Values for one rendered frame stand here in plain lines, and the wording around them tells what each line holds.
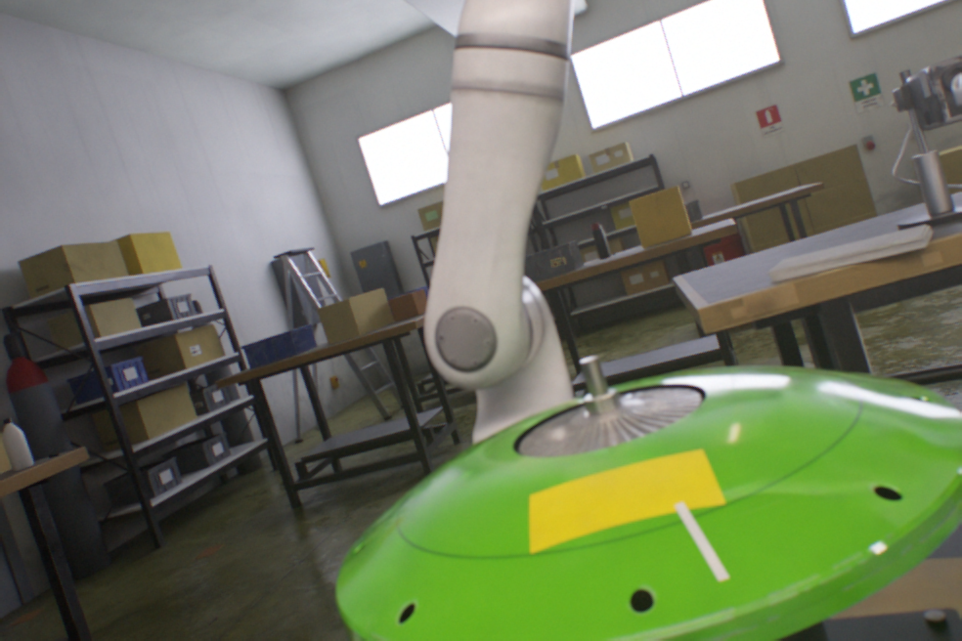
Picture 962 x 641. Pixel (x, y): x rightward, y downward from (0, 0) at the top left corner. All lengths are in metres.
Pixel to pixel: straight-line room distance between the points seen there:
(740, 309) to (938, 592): 0.59
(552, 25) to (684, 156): 8.58
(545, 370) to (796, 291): 0.90
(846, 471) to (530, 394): 0.38
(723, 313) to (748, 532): 1.20
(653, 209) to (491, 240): 3.93
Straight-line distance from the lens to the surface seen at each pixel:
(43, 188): 6.88
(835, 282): 1.50
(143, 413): 6.01
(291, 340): 5.15
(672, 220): 4.48
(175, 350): 6.47
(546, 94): 0.57
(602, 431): 0.37
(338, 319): 5.07
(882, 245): 1.49
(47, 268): 6.08
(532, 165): 0.57
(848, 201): 8.13
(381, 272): 9.83
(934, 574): 1.18
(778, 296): 1.48
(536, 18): 0.57
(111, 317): 6.05
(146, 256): 6.49
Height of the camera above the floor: 1.19
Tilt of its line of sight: 3 degrees down
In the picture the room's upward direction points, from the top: 18 degrees counter-clockwise
